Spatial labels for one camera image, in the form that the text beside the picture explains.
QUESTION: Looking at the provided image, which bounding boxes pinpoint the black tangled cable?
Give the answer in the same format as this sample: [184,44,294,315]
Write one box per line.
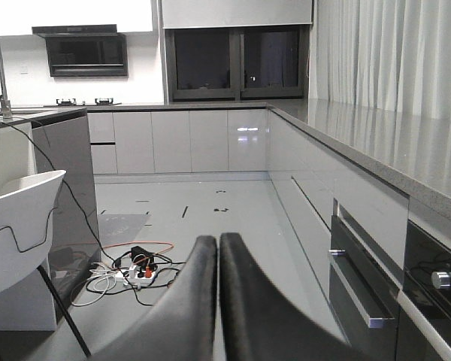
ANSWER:
[0,120,187,308]

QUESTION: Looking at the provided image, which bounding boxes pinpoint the white cable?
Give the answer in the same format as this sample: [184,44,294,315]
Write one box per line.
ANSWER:
[70,265,126,308]

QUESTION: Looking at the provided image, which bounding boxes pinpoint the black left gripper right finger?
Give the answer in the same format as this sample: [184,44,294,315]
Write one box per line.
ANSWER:
[219,233,365,360]

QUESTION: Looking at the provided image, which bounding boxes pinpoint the silver oven handle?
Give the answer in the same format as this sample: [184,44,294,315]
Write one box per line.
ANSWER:
[328,249,396,329]

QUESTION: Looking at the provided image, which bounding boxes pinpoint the black chair leg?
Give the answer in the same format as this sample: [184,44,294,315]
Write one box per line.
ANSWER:
[37,265,92,359]

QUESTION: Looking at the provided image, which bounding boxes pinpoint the dark grey island cabinet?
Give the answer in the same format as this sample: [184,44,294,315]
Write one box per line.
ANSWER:
[0,110,99,331]

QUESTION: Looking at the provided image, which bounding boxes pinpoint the chrome kitchen faucet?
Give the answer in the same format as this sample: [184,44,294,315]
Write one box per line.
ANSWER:
[0,42,13,120]

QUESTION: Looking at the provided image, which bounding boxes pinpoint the black gas stove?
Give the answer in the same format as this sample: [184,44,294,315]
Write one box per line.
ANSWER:
[56,98,121,107]

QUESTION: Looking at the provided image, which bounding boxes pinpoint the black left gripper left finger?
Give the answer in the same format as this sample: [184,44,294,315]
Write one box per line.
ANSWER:
[90,235,217,360]

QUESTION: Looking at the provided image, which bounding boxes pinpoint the black range hood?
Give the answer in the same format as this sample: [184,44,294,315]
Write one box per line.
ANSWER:
[32,24,129,77]

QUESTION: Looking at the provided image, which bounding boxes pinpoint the white roller blind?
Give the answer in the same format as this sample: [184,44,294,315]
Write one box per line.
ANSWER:
[162,0,313,29]

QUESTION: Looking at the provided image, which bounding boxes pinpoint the dark framed window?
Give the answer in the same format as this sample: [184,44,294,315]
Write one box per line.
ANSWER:
[165,25,310,102]

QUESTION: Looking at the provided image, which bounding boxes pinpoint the white power strip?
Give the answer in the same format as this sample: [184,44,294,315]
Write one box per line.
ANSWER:
[114,265,156,289]

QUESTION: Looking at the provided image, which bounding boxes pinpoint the silver oven knob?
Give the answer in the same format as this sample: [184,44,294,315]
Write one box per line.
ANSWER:
[431,272,451,290]

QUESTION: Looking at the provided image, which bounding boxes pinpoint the black built-in oven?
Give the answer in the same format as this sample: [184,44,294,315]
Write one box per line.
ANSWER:
[396,221,451,360]

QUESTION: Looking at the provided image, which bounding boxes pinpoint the orange cable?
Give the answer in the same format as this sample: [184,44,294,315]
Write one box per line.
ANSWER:
[53,241,174,264]

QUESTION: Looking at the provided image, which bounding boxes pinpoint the small black adapter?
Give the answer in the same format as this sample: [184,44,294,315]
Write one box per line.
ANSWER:
[131,246,153,262]

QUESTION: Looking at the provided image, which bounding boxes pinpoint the white lower cabinets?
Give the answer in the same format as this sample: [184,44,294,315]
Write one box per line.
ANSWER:
[88,109,267,175]

